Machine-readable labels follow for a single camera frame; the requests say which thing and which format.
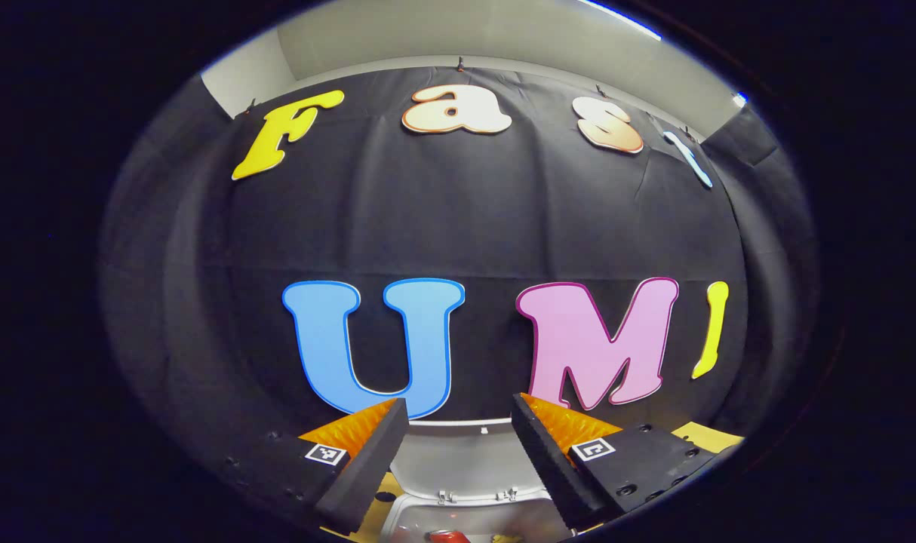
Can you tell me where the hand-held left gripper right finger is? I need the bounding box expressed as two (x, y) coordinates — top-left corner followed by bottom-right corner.
(511, 392), (719, 531)

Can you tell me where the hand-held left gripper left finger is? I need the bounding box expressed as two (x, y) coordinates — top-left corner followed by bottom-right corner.
(224, 397), (410, 535)

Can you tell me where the white desktop garbage bin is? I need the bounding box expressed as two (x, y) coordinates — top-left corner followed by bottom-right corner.
(379, 419), (572, 543)

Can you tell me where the wooden desktop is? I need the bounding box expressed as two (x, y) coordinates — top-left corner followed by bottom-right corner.
(322, 422), (745, 543)

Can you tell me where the black backdrop cloth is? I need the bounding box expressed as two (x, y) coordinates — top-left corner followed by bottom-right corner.
(100, 66), (817, 453)

